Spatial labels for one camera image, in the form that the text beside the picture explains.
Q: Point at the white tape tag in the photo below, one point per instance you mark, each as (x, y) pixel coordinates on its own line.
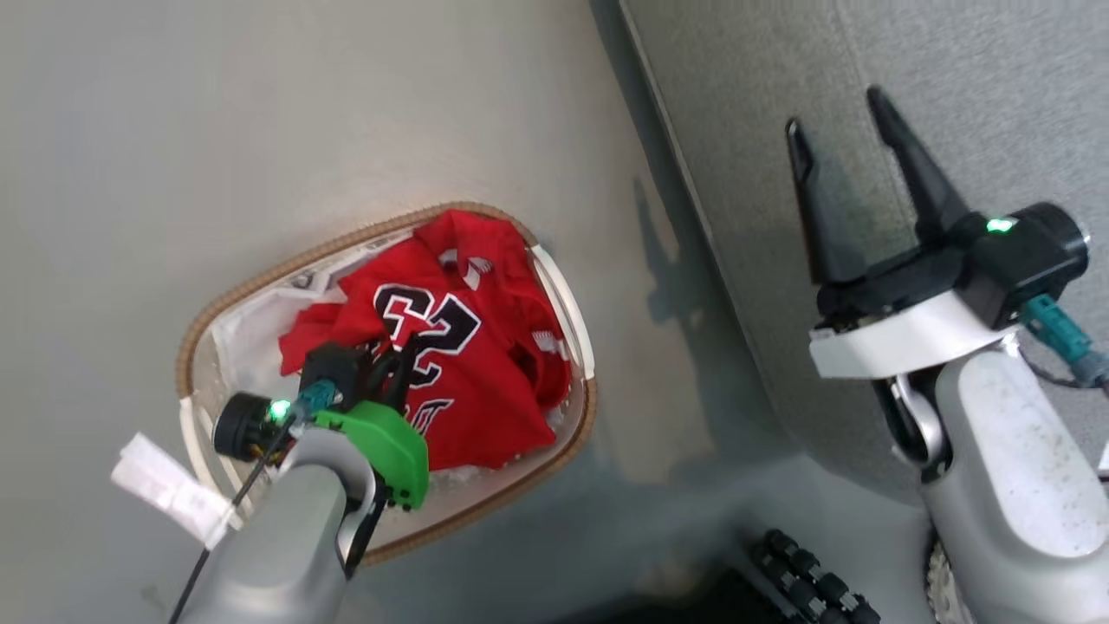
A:
(169, 485)

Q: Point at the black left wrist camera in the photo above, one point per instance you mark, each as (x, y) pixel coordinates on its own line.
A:
(247, 426)

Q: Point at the white fabric basket liner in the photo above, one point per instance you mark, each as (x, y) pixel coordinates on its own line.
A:
(251, 338)

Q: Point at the white basket with woven rim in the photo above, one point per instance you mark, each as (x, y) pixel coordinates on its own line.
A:
(554, 303)

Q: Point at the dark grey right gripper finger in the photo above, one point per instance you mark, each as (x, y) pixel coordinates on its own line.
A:
(823, 217)
(923, 178)

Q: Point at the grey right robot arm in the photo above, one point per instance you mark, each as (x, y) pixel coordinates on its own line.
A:
(1014, 485)

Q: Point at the red jersey with black numbers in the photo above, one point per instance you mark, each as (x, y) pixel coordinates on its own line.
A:
(494, 381)

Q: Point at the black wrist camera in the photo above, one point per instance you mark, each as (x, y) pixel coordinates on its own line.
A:
(1027, 260)
(247, 426)

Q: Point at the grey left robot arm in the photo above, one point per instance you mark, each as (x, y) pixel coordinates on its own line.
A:
(277, 546)

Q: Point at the black ribbed robot base wheel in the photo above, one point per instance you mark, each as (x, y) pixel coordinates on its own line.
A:
(810, 581)

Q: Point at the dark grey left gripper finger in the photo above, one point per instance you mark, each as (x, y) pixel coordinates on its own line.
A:
(411, 355)
(381, 360)

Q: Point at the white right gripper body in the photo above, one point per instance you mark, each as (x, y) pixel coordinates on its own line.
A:
(901, 338)

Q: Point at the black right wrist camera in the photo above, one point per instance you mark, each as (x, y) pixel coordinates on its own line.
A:
(1027, 260)

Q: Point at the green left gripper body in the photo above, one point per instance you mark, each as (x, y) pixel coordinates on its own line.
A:
(394, 451)

